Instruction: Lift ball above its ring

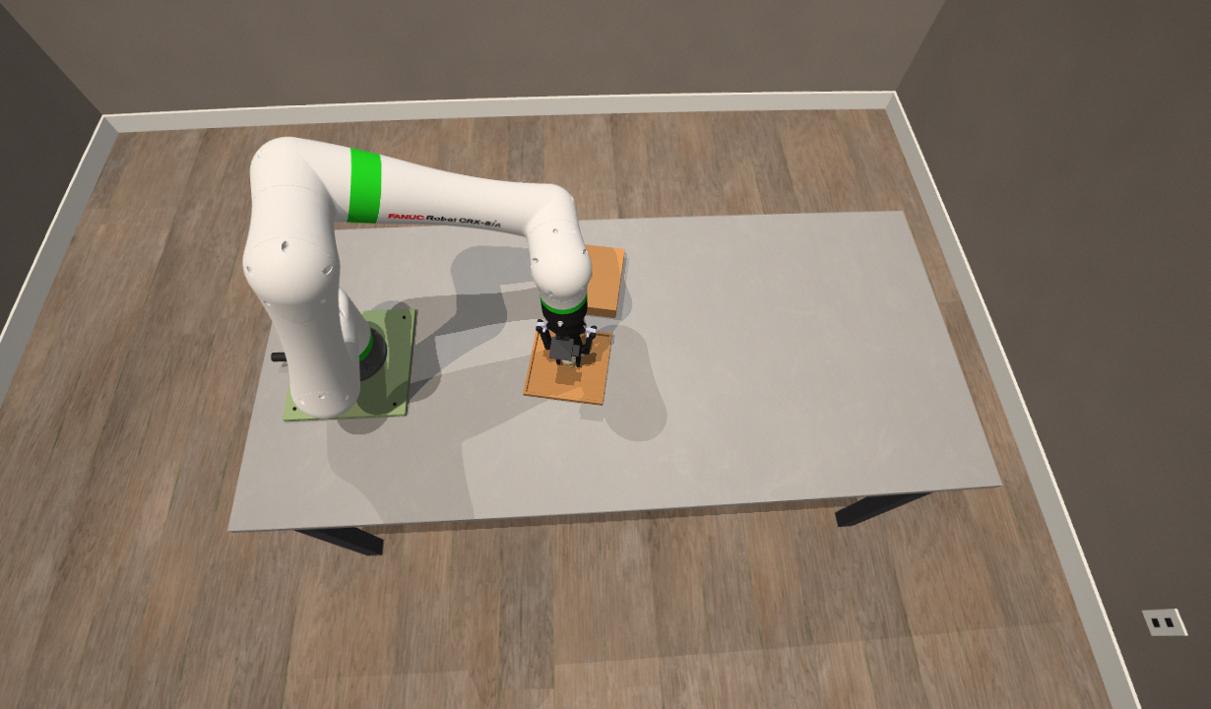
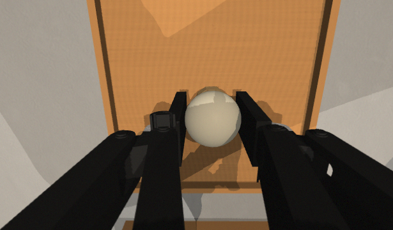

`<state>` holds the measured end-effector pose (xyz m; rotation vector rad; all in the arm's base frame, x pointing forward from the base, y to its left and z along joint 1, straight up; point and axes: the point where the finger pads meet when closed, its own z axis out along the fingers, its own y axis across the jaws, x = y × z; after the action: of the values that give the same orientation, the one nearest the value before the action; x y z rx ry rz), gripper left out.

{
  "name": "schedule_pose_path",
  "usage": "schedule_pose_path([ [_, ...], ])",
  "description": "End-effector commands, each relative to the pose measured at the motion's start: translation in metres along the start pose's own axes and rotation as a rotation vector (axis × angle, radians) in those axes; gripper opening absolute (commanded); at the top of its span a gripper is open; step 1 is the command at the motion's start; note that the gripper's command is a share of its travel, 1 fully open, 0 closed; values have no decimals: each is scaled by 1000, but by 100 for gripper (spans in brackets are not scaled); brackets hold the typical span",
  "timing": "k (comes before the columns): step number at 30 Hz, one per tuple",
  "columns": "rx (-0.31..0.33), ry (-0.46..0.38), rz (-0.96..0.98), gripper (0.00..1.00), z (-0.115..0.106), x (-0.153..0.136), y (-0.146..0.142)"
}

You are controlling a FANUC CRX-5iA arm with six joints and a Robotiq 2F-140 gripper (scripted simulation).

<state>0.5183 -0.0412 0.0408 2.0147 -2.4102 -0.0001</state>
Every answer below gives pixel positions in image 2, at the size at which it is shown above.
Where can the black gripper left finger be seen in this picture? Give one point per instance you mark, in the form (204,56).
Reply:
(93,193)

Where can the orange rimmed tray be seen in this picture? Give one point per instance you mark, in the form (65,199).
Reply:
(277,51)

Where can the beige ball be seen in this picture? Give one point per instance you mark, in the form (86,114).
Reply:
(213,119)

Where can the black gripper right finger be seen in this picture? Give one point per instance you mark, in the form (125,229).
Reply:
(297,191)

